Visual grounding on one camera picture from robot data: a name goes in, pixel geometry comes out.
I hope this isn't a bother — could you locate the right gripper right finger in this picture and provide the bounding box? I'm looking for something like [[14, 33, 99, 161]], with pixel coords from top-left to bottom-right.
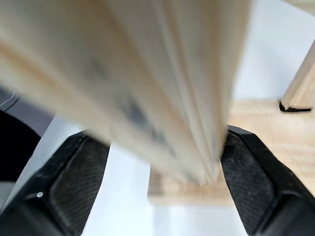
[[220, 124, 315, 236]]

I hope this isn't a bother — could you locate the wooden seat board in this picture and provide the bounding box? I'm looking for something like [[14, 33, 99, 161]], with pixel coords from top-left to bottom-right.
[[147, 97, 315, 208]]

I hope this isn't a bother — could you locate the robot body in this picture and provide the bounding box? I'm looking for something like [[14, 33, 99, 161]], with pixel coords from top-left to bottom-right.
[[0, 85, 56, 212]]

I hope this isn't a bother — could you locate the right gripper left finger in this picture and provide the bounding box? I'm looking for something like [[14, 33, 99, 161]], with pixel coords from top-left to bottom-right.
[[0, 131, 111, 236]]

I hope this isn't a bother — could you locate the wooden leg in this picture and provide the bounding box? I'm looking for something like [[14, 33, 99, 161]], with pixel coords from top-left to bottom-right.
[[0, 0, 254, 185], [279, 39, 315, 113]]

